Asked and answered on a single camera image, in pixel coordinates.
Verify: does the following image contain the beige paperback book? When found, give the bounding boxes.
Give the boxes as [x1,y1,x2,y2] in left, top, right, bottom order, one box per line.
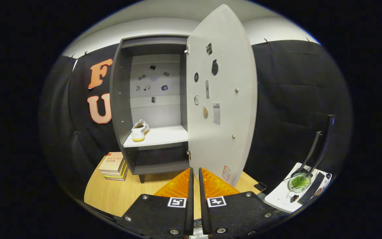
[99,152,125,174]

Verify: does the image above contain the pale thin book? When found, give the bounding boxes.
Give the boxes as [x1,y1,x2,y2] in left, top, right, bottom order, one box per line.
[104,169,129,182]

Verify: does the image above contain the white side table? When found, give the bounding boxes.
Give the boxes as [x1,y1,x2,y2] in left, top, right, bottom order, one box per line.
[265,162,333,213]

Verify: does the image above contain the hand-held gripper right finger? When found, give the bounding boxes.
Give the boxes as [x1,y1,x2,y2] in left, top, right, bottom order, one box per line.
[198,167,282,238]

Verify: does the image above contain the black backdrop cloth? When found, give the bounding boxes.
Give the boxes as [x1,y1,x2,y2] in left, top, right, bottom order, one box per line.
[40,40,352,199]

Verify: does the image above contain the dark grey shoe cabinet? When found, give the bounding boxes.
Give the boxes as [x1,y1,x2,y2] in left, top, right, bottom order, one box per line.
[109,34,191,184]

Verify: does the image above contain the white shoe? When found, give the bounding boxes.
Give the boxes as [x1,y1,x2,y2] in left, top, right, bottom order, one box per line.
[131,119,150,142]

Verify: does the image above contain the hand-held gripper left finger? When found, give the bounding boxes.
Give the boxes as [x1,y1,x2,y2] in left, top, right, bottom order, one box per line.
[116,167,194,237]

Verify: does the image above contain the white shoe cabinet door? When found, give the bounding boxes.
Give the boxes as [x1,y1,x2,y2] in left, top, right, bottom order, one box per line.
[186,4,258,188]

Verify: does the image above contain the yellow edged book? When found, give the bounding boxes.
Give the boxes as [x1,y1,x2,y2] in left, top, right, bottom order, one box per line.
[102,162,127,178]

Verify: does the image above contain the black curved stand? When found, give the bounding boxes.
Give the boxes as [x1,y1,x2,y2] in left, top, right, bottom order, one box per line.
[292,115,336,178]

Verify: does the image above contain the black flat remote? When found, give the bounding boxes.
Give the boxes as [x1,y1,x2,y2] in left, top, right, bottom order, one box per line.
[298,172,326,205]

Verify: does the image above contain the glass bowl green contents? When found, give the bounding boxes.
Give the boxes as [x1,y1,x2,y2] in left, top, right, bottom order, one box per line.
[288,173,312,194]

